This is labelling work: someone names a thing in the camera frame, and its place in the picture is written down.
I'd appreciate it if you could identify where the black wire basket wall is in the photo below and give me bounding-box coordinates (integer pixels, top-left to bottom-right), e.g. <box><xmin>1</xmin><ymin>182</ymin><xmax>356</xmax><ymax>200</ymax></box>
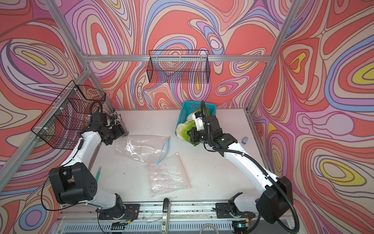
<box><xmin>147</xmin><ymin>49</ymin><xmax>210</xmax><ymax>84</ymax></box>
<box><xmin>31</xmin><ymin>81</ymin><xmax>106</xmax><ymax>150</ymax></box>

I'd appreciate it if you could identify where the dark green bagged cabbage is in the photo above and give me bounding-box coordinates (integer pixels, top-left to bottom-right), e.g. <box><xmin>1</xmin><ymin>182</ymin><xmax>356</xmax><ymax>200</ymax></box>
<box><xmin>176</xmin><ymin>121</ymin><xmax>200</xmax><ymax>146</ymax></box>

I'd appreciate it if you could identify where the blue-zip clear zip-top bag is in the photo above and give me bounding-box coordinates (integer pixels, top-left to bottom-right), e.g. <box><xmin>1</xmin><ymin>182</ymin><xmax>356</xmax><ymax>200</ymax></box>
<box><xmin>114</xmin><ymin>135</ymin><xmax>170</xmax><ymax>164</ymax></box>

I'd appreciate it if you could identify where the metal pen holder cup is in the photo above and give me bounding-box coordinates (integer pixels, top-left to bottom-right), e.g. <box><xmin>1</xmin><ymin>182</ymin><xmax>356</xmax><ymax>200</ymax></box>
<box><xmin>108</xmin><ymin>112</ymin><xmax>129</xmax><ymax>138</ymax></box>

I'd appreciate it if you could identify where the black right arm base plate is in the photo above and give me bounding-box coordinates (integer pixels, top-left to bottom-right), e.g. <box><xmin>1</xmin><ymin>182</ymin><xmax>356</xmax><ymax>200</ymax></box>
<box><xmin>212</xmin><ymin>202</ymin><xmax>256</xmax><ymax>220</ymax></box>

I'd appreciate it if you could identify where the light green chinese cabbage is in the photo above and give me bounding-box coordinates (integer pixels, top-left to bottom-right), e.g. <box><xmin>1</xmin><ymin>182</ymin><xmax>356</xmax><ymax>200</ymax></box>
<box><xmin>185</xmin><ymin>109</ymin><xmax>203</xmax><ymax>122</ymax></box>

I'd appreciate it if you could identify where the black wire basket back wall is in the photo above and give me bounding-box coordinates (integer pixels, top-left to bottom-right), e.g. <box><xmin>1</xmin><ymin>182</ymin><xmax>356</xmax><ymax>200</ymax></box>
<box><xmin>147</xmin><ymin>49</ymin><xmax>210</xmax><ymax>84</ymax></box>

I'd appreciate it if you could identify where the green marker pen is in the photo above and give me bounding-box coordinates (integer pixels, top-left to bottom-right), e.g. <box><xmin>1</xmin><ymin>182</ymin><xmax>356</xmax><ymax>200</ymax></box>
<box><xmin>95</xmin><ymin>166</ymin><xmax>102</xmax><ymax>182</ymax></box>

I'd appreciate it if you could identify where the black silver centre bracket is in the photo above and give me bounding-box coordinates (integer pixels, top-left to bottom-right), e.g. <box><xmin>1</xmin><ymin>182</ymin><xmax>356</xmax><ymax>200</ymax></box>
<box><xmin>161</xmin><ymin>198</ymin><xmax>171</xmax><ymax>234</ymax></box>

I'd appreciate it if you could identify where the black wire basket left wall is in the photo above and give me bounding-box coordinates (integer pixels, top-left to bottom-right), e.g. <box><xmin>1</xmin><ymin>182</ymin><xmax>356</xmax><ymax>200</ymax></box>
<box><xmin>31</xmin><ymin>81</ymin><xmax>106</xmax><ymax>150</ymax></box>

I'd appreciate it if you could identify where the teal plastic basket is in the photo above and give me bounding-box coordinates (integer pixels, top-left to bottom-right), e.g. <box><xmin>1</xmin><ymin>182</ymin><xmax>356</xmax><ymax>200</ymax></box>
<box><xmin>176</xmin><ymin>101</ymin><xmax>201</xmax><ymax>127</ymax></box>

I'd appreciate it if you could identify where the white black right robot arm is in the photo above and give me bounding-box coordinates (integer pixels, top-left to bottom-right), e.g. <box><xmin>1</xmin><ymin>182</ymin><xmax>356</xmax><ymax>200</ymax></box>
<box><xmin>188</xmin><ymin>112</ymin><xmax>300</xmax><ymax>234</ymax></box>

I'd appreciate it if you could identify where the small grey blue object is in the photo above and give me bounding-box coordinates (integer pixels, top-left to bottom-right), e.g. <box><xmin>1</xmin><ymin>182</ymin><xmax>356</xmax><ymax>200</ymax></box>
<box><xmin>242</xmin><ymin>137</ymin><xmax>248</xmax><ymax>145</ymax></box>

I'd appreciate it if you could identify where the aluminium front table rail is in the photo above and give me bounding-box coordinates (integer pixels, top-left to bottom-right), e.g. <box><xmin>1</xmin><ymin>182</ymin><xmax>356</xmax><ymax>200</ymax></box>
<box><xmin>58</xmin><ymin>198</ymin><xmax>299</xmax><ymax>223</ymax></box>

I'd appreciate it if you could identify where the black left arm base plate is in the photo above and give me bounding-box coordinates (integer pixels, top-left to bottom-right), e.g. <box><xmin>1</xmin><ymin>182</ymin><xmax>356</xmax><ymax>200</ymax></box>
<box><xmin>98</xmin><ymin>203</ymin><xmax>140</xmax><ymax>221</ymax></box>

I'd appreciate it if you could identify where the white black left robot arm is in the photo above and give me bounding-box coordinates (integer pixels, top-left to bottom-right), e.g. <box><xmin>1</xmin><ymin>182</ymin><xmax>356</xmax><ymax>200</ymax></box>
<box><xmin>48</xmin><ymin>112</ymin><xmax>126</xmax><ymax>219</ymax></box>

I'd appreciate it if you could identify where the pink-zip clear zip-top bag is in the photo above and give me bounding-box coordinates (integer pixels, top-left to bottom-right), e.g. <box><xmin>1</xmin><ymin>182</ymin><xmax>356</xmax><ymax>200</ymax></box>
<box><xmin>146</xmin><ymin>152</ymin><xmax>191</xmax><ymax>197</ymax></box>

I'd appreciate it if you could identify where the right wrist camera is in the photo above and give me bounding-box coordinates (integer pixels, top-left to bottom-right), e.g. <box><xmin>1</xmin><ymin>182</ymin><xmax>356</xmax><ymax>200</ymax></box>
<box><xmin>193</xmin><ymin>114</ymin><xmax>204</xmax><ymax>131</ymax></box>

